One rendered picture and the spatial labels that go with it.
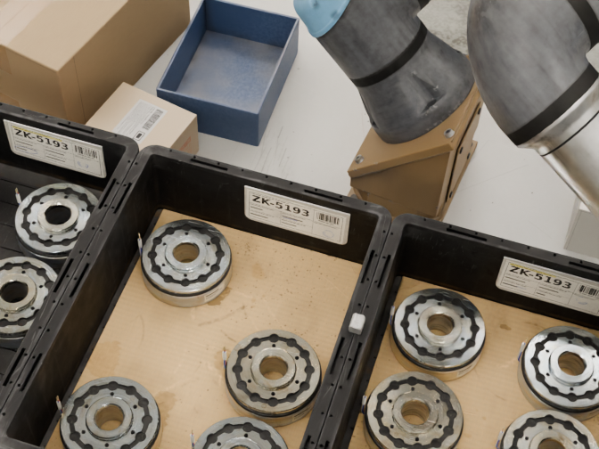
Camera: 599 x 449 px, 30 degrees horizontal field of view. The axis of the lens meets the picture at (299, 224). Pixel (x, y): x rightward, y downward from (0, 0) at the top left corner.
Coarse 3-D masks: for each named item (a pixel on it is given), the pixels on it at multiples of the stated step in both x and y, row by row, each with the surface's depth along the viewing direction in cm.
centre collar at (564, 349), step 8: (568, 344) 122; (552, 352) 121; (560, 352) 121; (568, 352) 121; (576, 352) 121; (584, 352) 121; (552, 360) 120; (584, 360) 121; (592, 360) 121; (552, 368) 120; (560, 368) 120; (584, 368) 121; (592, 368) 120; (560, 376) 119; (568, 376) 119; (576, 376) 119; (584, 376) 119; (568, 384) 119; (576, 384) 119
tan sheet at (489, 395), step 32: (416, 288) 130; (512, 320) 128; (544, 320) 128; (384, 352) 125; (512, 352) 125; (448, 384) 123; (480, 384) 123; (512, 384) 123; (416, 416) 120; (480, 416) 120; (512, 416) 120; (352, 448) 118; (480, 448) 118
